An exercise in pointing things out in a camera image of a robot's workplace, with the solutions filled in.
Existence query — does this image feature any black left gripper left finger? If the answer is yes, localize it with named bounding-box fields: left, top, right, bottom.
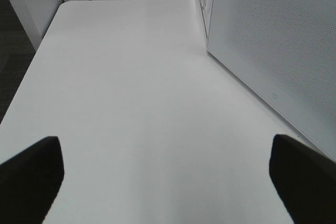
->
left=1, top=136, right=65, bottom=223

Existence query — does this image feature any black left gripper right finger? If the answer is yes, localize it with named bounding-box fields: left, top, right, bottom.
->
left=269, top=134, right=335, bottom=223

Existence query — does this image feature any white microwave door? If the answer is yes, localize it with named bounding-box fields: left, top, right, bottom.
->
left=207, top=0, right=335, bottom=158

